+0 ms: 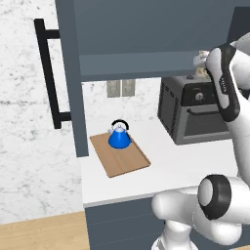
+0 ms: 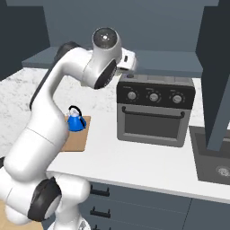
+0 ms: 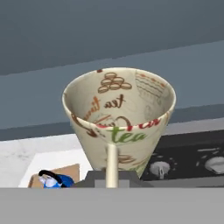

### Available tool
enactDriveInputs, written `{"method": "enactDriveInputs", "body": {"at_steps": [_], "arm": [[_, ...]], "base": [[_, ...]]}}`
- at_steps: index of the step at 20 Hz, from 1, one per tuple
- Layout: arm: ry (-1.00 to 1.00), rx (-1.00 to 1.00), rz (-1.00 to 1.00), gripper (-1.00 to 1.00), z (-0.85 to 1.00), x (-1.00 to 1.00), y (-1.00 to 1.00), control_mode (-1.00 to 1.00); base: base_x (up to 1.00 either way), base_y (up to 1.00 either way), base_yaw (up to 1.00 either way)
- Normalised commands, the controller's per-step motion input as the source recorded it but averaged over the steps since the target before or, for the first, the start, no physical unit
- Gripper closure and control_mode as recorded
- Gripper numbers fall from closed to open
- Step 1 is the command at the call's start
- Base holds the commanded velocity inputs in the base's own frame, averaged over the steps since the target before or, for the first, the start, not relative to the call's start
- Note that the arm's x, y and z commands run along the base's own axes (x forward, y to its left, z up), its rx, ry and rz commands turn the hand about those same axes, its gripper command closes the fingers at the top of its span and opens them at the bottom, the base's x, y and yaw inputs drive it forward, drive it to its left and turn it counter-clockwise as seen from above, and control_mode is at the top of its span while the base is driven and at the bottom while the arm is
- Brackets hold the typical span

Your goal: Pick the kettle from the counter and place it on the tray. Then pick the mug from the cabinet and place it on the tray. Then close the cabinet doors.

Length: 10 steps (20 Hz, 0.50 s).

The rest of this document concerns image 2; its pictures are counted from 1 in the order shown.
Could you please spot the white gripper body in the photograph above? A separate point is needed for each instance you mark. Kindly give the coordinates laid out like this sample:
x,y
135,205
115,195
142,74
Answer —
x,y
127,67

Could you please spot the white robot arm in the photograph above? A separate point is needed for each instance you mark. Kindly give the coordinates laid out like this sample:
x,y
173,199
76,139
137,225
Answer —
x,y
45,125

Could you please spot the brown wooden tray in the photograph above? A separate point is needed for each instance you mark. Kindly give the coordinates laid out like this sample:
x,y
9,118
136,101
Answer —
x,y
78,140

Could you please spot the dark blue cabinet door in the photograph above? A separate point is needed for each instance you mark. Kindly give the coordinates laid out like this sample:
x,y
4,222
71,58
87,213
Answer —
x,y
216,75

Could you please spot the blue-grey base cabinet door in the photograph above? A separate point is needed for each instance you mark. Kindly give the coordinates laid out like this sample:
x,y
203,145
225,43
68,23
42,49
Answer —
x,y
206,217

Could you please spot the grey toaster oven knob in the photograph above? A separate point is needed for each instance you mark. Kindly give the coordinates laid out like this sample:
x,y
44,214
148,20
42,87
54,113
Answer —
x,y
177,98
153,97
131,95

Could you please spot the grey toaster oven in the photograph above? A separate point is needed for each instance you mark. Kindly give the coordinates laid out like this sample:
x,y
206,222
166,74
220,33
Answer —
x,y
155,111

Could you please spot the toaster oven door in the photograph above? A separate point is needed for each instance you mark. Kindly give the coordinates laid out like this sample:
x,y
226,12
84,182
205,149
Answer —
x,y
154,127

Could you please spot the dark grey sink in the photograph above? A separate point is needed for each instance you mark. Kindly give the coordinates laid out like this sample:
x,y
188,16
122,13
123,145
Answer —
x,y
211,161

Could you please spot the blue-grey drawer front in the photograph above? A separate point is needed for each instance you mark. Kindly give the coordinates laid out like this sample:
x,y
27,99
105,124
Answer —
x,y
143,220
143,197

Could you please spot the dark blue wall cabinet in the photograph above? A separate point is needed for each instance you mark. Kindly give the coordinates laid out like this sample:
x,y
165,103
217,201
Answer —
x,y
21,36

